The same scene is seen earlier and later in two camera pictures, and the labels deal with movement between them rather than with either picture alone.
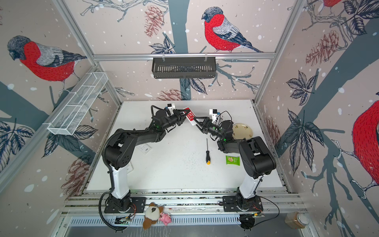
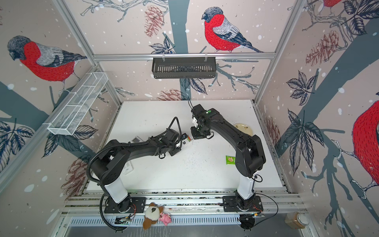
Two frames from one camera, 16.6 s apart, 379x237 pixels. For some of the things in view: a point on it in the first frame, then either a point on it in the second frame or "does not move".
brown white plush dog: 152,213 does not move
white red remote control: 191,116 → 186,138
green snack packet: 233,160 does not move
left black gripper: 179,117 → 176,151
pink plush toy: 165,217 does not move
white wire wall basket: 69,118 does not move
